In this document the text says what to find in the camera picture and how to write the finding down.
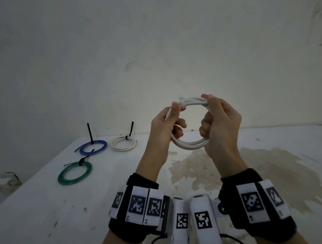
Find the person's left hand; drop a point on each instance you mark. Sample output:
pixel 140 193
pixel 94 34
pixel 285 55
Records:
pixel 159 135

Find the person's right hand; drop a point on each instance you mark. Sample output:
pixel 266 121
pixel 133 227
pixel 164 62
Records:
pixel 224 133

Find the black zip tie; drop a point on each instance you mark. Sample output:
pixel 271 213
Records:
pixel 131 129
pixel 81 162
pixel 90 133

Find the white zip tie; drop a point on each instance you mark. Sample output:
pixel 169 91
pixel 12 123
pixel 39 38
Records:
pixel 182 103

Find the person's left forearm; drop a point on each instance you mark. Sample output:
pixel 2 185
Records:
pixel 151 168

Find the person's right forearm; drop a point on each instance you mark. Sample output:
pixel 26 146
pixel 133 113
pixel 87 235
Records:
pixel 234 168

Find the black right wristband with markers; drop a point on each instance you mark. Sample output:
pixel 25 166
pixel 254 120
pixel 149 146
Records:
pixel 234 186

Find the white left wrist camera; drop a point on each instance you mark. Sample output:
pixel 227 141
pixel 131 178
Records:
pixel 181 206

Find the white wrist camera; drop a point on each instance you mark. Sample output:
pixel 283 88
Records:
pixel 181 206
pixel 201 203

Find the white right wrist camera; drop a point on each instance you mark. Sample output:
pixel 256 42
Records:
pixel 201 203

